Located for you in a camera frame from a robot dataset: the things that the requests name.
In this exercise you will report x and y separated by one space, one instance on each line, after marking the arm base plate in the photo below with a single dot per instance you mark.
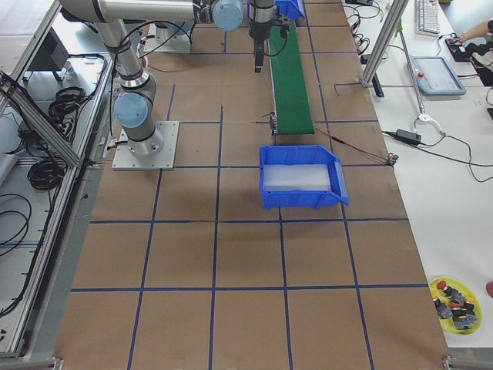
156 153
150 44

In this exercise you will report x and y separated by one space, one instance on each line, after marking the white keyboard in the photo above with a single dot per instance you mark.
426 17

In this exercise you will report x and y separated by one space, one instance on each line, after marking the blue plastic bin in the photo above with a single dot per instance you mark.
298 155
293 9

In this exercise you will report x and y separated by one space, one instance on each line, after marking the black power adapter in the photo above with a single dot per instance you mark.
408 137

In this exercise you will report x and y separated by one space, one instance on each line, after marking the right blue plastic bin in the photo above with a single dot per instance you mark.
298 155

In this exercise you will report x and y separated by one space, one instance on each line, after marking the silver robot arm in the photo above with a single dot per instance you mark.
172 30
134 108

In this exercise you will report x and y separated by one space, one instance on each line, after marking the yellow plate of buttons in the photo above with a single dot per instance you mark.
457 308

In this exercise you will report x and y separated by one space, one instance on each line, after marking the aluminium frame post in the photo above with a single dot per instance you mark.
388 29

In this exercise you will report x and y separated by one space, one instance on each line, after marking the person hand at desk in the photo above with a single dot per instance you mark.
463 37

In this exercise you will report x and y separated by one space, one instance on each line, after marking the robot teach pendant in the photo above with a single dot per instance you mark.
435 77

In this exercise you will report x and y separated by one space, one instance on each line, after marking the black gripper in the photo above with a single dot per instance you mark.
258 38

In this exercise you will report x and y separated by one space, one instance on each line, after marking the left blue plastic bin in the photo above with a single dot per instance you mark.
293 9

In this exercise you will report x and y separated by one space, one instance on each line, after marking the green conveyor belt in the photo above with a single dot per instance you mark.
292 112

